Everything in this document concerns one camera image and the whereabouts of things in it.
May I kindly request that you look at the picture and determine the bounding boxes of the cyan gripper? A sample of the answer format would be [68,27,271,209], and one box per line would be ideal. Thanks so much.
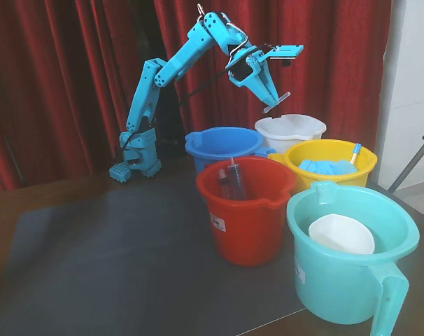
[225,44,281,108]

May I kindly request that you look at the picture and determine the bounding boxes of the clear plastic test tube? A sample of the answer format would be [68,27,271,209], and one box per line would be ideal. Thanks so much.
[262,91,291,114]

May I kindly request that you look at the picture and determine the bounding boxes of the white plastic bucket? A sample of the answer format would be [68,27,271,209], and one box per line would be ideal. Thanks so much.
[254,113,328,155]

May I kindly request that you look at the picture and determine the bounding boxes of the red curtain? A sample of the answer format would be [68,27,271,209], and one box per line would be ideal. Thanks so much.
[0,0,153,195]
[153,0,397,143]

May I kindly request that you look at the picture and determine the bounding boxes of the large clear syringe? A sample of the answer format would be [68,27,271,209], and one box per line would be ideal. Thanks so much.
[227,157,248,202]

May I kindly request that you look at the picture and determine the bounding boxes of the blue plastic bucket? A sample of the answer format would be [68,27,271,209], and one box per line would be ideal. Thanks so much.
[183,126,278,206]

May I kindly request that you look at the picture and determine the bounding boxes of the blue sponges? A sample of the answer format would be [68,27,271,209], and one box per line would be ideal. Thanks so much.
[298,158,360,176]

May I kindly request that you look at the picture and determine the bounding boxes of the small clear syringe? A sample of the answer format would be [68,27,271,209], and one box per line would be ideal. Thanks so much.
[217,168,234,200]

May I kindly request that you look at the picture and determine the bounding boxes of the blue white swab stick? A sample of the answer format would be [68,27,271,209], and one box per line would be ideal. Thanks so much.
[349,142,362,166]

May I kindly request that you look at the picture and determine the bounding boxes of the yellow plastic bucket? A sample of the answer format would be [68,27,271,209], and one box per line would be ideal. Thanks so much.
[267,139,379,195]

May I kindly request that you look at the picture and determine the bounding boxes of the white label on red bucket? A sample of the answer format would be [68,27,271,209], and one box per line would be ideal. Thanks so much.
[209,211,228,232]

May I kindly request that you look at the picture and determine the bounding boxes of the red plastic bucket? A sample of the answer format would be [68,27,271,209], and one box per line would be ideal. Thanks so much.
[195,155,298,267]

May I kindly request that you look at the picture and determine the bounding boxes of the white bowl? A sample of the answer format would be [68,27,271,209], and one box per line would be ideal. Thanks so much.
[307,213,376,256]

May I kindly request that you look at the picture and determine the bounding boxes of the tripod leg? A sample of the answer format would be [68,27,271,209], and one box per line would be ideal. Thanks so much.
[387,126,424,194]

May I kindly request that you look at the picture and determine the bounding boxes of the white label on teal mug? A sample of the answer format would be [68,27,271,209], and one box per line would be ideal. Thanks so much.
[293,258,308,285]

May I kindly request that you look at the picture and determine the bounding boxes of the teal plastic mug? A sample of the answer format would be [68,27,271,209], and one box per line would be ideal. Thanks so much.
[285,181,421,336]

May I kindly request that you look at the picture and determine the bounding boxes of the grey table mat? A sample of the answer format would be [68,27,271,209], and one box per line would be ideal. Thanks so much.
[0,180,308,336]

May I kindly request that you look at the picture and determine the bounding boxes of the cyan wrist camera mount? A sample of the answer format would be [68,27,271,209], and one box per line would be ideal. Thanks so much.
[262,43,305,68]

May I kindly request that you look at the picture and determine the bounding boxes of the black camera cable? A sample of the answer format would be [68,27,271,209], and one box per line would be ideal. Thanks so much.
[178,66,234,106]

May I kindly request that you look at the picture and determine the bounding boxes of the thin robot wire bundle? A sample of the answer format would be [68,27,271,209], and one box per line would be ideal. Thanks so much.
[195,3,252,60]

